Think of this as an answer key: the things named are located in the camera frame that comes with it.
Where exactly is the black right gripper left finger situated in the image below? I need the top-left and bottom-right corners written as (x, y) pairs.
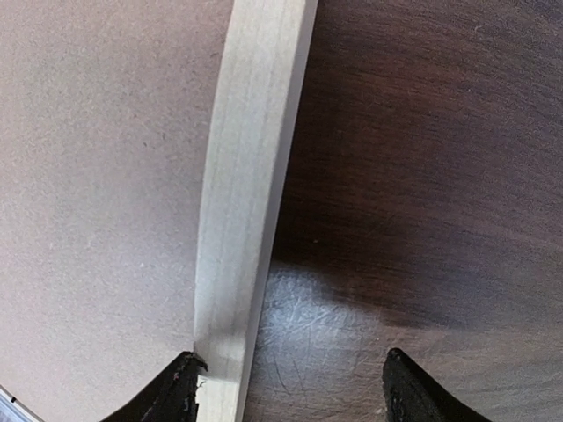
top-left (103, 352), bottom-right (208, 422)

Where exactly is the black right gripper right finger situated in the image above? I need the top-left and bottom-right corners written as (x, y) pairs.
top-left (382, 347), bottom-right (489, 422)

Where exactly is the light wooden picture frame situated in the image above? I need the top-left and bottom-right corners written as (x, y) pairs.
top-left (194, 1), bottom-right (317, 421)

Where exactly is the brown backing board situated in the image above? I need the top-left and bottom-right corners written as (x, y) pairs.
top-left (1, 1), bottom-right (232, 421)

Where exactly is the aluminium front rail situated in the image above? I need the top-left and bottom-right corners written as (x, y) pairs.
top-left (0, 388), bottom-right (41, 422)

